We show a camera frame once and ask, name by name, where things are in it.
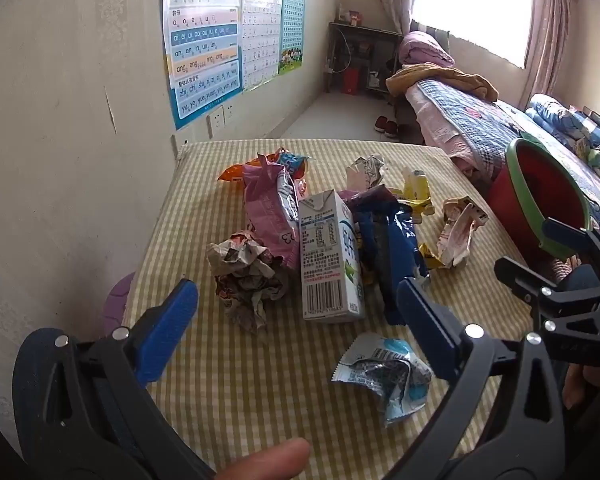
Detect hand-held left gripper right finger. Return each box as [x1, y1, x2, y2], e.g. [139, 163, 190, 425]
[380, 276, 566, 480]

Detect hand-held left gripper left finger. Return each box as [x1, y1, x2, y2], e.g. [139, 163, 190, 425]
[12, 277, 216, 480]

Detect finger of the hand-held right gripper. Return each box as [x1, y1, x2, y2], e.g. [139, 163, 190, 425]
[541, 217, 600, 291]
[494, 256, 600, 321]

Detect red bin with green rim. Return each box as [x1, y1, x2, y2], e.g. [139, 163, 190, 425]
[486, 137, 593, 267]

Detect small yellow wrapper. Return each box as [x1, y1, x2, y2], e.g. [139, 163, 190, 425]
[417, 242, 448, 271]

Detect blue white candy wrapper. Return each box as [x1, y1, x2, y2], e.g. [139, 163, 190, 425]
[331, 332, 433, 427]

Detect pink white paper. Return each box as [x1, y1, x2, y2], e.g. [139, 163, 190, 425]
[436, 196, 490, 269]

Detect blue snack bag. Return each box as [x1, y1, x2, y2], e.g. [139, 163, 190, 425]
[354, 199, 431, 327]

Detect newspaper ball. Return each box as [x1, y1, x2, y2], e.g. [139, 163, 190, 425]
[206, 231, 292, 335]

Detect white milk carton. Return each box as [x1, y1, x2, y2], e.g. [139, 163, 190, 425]
[298, 189, 367, 324]

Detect small yellow bottle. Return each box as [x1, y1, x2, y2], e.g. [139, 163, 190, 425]
[401, 169, 437, 217]

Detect dark purple wrapper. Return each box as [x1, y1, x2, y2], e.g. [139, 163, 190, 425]
[341, 185, 403, 216]

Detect pink snack bag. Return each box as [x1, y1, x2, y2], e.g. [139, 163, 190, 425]
[241, 154, 302, 272]

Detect grey paper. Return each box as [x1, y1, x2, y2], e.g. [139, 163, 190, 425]
[345, 154, 387, 192]

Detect orange wrapper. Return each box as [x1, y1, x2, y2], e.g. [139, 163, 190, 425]
[217, 159, 261, 184]

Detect light blue snack wrapper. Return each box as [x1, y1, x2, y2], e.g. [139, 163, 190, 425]
[275, 147, 313, 196]

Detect person's right hand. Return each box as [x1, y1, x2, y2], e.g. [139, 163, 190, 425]
[562, 362, 600, 411]

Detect person's left hand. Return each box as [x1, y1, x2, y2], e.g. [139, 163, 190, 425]
[214, 437, 312, 480]

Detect purple stool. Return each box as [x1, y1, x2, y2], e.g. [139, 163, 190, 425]
[101, 271, 137, 337]

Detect blue folded quilt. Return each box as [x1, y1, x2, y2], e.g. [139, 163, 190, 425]
[525, 92, 600, 146]

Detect pink bed sheet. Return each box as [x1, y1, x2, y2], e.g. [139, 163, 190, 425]
[412, 92, 483, 173]

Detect bed with patterned quilt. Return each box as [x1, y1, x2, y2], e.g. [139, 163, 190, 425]
[405, 80, 600, 241]

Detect mustard blanket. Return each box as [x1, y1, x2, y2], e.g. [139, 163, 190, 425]
[386, 62, 501, 102]

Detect pink folded quilt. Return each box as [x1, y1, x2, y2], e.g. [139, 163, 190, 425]
[397, 31, 456, 67]

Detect window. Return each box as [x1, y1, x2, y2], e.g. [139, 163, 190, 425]
[410, 0, 537, 70]

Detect dark desk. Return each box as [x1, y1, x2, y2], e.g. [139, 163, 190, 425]
[326, 21, 406, 95]

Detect blue letter wall poster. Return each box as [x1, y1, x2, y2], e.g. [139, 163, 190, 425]
[161, 0, 245, 132]

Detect white cable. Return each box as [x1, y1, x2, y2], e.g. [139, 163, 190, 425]
[329, 34, 355, 75]

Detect white chart wall poster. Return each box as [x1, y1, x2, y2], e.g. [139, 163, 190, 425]
[240, 0, 285, 93]

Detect green grid wall poster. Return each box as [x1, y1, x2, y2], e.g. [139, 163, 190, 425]
[278, 0, 307, 77]

